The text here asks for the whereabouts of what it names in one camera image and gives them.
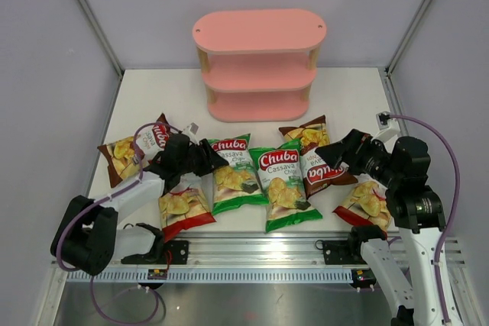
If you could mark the white slotted cable duct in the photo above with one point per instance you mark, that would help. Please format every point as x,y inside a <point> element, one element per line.
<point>230,276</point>

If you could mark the brown chips bag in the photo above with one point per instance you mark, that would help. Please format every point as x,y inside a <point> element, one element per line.
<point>123,156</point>
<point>317,175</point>

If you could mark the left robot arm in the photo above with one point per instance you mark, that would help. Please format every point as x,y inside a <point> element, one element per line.
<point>89,237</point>

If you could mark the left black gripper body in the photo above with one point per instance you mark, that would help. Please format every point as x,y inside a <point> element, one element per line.
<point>190,163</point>

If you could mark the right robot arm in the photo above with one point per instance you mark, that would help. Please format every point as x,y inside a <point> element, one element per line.
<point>424,297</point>

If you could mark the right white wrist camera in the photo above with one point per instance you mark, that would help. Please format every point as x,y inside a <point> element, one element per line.
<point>388,127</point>

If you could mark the brown chips bag left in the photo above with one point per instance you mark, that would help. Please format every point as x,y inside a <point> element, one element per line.
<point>123,156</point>

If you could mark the red chips bag left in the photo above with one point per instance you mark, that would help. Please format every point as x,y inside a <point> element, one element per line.
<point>184,207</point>

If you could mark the pink three-tier shelf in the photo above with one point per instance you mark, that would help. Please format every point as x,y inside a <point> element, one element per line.
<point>258,65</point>

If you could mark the red chips bag right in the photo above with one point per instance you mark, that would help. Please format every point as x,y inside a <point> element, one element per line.
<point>365,204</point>

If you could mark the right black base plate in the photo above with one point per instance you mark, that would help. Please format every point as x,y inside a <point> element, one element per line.
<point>338,252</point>

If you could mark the aluminium mounting rail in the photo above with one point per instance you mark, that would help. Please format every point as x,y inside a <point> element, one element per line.
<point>247,250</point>

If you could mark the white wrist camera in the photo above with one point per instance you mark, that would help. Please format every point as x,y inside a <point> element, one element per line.
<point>191,130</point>
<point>388,127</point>

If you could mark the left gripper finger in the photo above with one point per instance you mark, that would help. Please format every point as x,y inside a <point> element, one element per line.
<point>206,152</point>
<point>207,166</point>

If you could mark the red chips bag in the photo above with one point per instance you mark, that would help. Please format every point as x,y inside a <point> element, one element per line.
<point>365,204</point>
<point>184,207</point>

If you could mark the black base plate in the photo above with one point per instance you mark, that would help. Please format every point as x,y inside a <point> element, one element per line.
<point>173,252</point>
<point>338,252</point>

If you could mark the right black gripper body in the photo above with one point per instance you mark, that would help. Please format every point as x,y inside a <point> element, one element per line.
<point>370,159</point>

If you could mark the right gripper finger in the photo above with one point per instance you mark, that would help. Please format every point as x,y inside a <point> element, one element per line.
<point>356,138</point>
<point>334,155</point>

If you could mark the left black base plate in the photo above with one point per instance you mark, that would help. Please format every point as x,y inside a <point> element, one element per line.
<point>173,252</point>

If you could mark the brown chips bag right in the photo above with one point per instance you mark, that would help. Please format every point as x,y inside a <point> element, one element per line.
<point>317,175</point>

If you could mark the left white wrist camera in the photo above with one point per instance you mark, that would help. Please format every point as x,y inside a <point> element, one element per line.
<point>191,130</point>

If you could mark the green chips bag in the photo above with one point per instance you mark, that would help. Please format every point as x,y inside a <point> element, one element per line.
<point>281,179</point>
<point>236,184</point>

